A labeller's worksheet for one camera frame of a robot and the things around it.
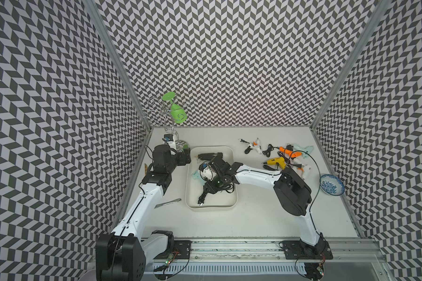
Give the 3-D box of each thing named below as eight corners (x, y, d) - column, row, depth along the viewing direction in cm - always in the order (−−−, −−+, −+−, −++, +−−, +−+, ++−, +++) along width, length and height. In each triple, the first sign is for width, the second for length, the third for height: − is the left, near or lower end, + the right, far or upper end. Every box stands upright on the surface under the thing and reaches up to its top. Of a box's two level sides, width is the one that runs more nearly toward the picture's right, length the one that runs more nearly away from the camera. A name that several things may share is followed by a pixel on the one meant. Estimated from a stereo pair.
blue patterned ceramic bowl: (320, 195, 91) (325, 191, 86) (313, 179, 97) (318, 174, 92) (341, 195, 91) (347, 191, 86) (333, 179, 97) (339, 174, 92)
